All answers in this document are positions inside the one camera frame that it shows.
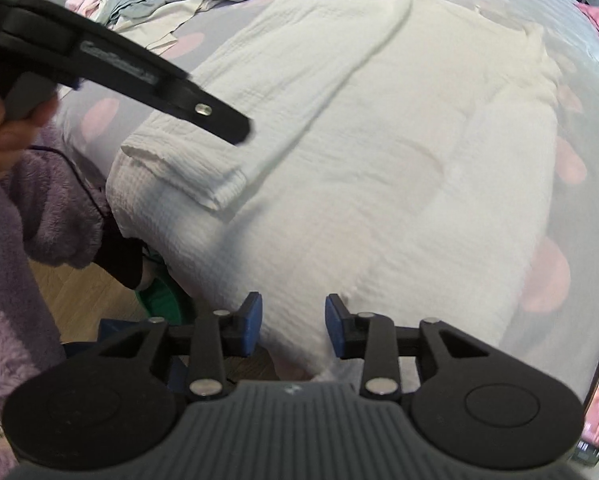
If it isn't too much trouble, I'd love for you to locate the black sock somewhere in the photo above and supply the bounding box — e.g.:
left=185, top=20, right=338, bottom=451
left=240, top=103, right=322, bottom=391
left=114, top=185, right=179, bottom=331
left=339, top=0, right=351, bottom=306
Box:
left=94, top=217, right=146, bottom=290

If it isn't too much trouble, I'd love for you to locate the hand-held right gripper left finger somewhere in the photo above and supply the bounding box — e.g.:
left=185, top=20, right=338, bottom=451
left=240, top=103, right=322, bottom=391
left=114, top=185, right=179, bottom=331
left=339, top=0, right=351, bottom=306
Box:
left=100, top=291, right=264, bottom=401

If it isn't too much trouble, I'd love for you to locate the white muslin garment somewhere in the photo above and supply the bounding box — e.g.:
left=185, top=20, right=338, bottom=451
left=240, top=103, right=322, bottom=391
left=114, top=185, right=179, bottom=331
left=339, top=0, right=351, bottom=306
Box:
left=104, top=0, right=563, bottom=381

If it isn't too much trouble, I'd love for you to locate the person's purple fleece clothing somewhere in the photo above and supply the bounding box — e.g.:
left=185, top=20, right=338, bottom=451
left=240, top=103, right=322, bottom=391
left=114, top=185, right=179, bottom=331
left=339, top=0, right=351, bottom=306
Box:
left=0, top=125, right=108, bottom=480

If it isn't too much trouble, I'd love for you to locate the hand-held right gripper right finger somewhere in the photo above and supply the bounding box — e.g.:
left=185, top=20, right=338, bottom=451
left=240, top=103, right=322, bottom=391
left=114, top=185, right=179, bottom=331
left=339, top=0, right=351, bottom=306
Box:
left=327, top=294, right=485, bottom=401

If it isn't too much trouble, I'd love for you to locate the thin black cable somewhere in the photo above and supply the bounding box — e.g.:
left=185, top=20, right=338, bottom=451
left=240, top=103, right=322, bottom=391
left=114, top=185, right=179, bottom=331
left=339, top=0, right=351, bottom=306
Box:
left=30, top=144, right=114, bottom=223

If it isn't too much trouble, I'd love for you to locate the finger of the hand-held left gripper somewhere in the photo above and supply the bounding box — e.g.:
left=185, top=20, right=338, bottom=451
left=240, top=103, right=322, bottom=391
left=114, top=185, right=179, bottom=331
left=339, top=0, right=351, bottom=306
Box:
left=157, top=72, right=253, bottom=147

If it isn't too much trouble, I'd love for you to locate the cream garment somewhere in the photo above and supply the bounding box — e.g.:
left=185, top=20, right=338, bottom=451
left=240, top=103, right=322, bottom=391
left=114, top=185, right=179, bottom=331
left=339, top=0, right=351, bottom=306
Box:
left=114, top=0, right=218, bottom=57

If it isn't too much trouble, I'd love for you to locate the person's left hand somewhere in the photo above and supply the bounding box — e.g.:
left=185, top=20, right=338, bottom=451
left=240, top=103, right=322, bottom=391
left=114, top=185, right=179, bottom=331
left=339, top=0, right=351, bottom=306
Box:
left=0, top=72, right=59, bottom=188

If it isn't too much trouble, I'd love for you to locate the green slipper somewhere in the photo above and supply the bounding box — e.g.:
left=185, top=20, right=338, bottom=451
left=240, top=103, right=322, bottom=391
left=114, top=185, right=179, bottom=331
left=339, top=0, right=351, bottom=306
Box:
left=134, top=259, right=196, bottom=333

